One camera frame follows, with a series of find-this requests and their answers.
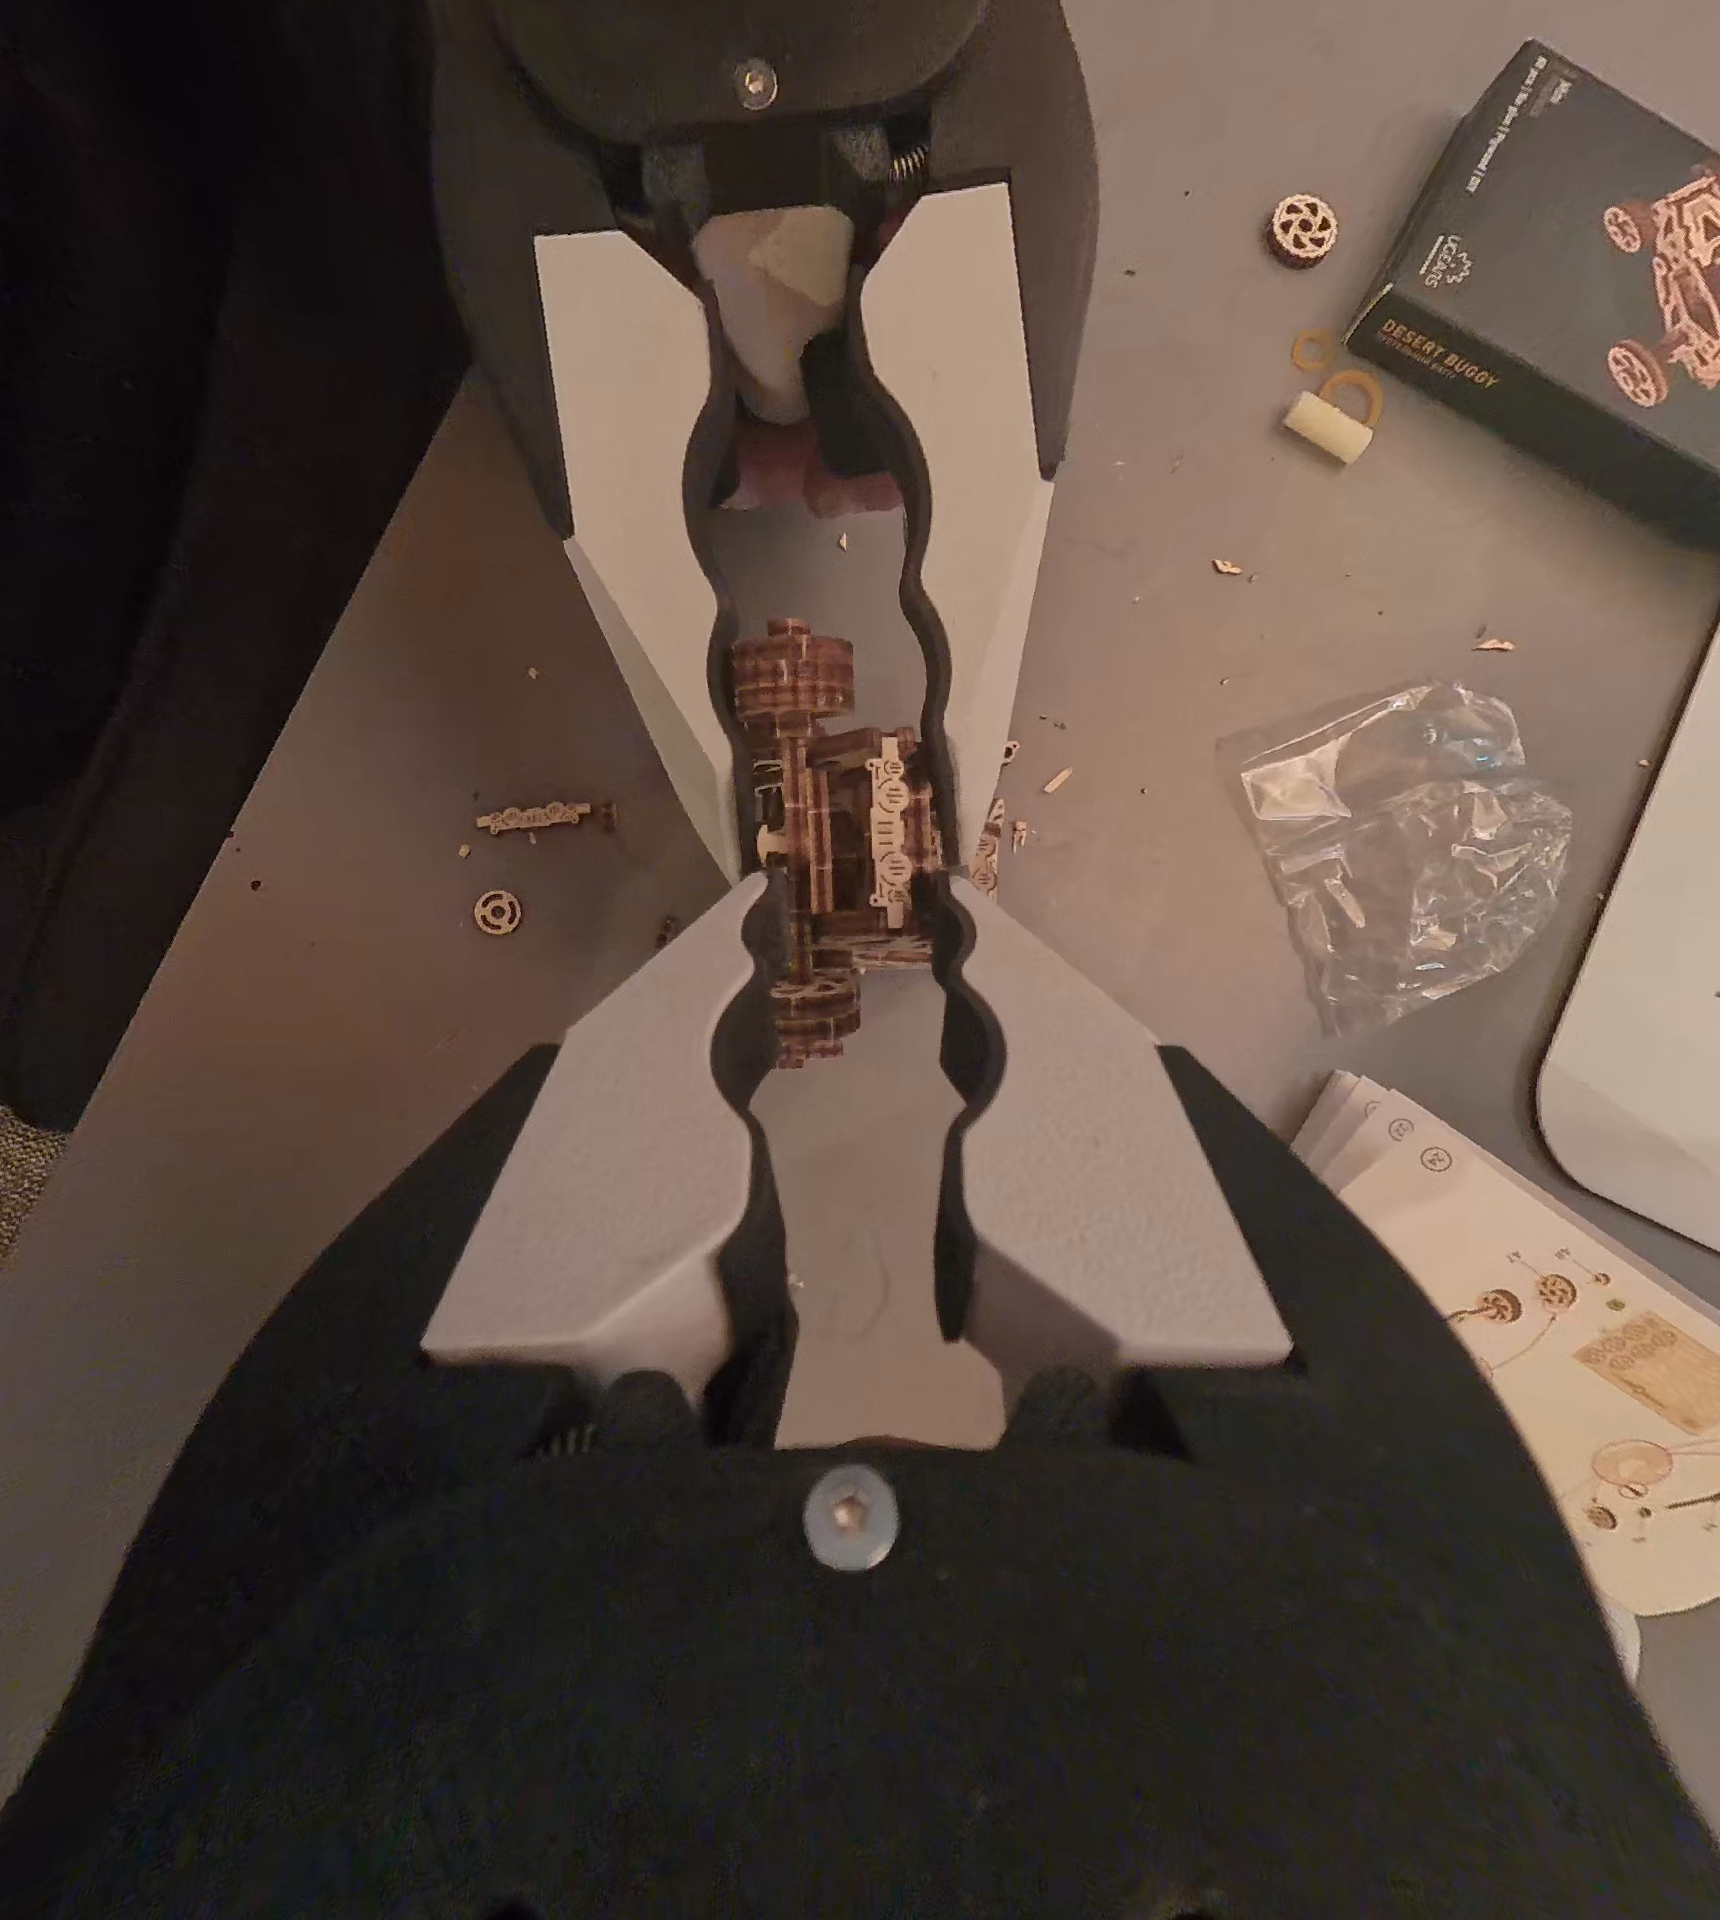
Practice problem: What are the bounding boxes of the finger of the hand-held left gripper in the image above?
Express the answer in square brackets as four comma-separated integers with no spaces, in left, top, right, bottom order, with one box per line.
[531,222,757,891]
[854,175,1054,891]

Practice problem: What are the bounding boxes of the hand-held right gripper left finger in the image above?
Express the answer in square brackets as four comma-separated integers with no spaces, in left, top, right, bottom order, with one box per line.
[420,874,789,1373]

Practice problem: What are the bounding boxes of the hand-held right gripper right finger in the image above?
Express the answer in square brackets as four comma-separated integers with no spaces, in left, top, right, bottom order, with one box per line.
[933,869,1292,1373]

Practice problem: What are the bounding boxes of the pale wooden wheel disc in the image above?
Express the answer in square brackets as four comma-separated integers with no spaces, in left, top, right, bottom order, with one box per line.
[1267,192,1347,276]

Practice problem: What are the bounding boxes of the clear plastic bag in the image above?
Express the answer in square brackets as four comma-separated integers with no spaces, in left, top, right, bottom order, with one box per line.
[1215,678,1577,1042]

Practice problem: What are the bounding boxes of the black model box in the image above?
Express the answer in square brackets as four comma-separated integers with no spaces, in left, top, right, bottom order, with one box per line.
[1340,37,1720,581]

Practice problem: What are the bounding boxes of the person's left hand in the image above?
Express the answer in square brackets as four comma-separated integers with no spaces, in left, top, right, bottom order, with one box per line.
[730,417,904,519]

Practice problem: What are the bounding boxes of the white wax cylinder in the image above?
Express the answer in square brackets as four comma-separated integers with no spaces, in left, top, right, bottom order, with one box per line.
[1281,390,1378,469]

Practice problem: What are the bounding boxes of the toothed wooden bar piece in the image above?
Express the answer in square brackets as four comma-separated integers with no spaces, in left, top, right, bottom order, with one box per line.
[474,798,623,843]

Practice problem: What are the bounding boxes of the instruction booklet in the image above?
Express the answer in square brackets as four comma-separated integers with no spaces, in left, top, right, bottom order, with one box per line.
[1288,1066,1720,1622]

